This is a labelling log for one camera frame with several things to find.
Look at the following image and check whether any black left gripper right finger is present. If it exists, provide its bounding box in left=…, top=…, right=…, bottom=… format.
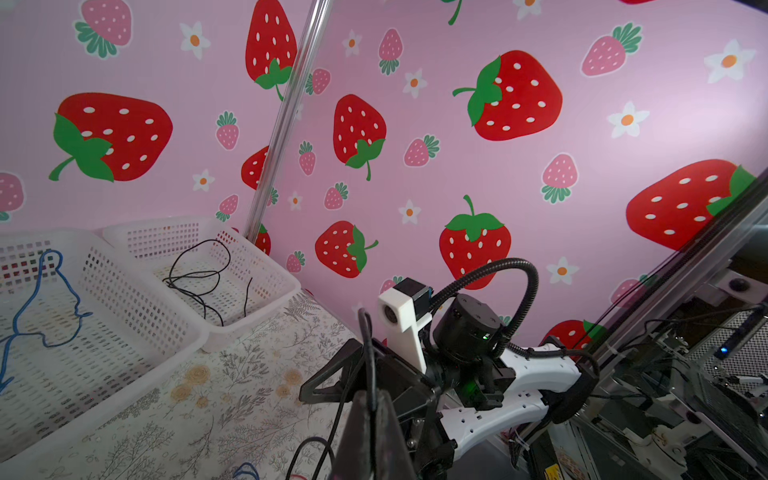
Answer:
left=373, top=389, right=417, bottom=480

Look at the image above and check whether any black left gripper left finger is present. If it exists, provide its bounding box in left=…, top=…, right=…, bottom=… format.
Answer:
left=329, top=390, right=375, bottom=480

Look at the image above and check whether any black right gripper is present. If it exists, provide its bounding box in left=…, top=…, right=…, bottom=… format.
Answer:
left=299, top=339, right=444, bottom=432

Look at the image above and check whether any black cable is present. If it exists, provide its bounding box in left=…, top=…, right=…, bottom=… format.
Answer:
left=284, top=308, right=379, bottom=480
left=161, top=238, right=254, bottom=328

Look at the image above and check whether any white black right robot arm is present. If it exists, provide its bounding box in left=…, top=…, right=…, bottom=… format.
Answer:
left=300, top=258, right=600, bottom=471

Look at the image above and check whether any white right plastic basket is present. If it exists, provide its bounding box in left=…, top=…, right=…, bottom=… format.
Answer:
left=102, top=216, right=300, bottom=353

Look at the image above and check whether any white plastic basket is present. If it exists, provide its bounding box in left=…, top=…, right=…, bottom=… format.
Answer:
left=102, top=216, right=300, bottom=353
left=1, top=229, right=208, bottom=479

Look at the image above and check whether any white middle plastic basket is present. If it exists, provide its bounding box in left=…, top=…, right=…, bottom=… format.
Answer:
left=1, top=229, right=208, bottom=479

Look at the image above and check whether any aluminium right corner post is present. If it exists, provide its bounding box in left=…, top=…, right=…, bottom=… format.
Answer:
left=244, top=0, right=333, bottom=243

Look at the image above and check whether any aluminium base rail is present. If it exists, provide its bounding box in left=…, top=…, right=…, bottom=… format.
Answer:
left=590, top=173, right=767, bottom=364

